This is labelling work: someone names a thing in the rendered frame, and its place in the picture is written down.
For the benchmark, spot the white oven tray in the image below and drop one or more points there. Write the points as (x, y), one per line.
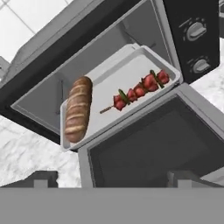
(122, 84)

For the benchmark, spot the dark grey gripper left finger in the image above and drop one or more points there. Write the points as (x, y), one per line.
(43, 178)

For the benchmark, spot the brown baguette bread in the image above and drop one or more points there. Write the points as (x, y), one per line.
(77, 109)

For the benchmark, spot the black and silver toaster oven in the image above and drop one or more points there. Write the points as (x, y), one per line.
(58, 58)

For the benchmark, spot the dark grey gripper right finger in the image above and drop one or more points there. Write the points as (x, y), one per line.
(186, 179)

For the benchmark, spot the grey toaster oven knob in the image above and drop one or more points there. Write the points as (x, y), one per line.
(196, 30)
(201, 66)

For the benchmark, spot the red kebab skewer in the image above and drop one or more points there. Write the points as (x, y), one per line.
(140, 89)

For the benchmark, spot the toaster oven glass door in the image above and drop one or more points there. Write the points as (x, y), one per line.
(163, 140)

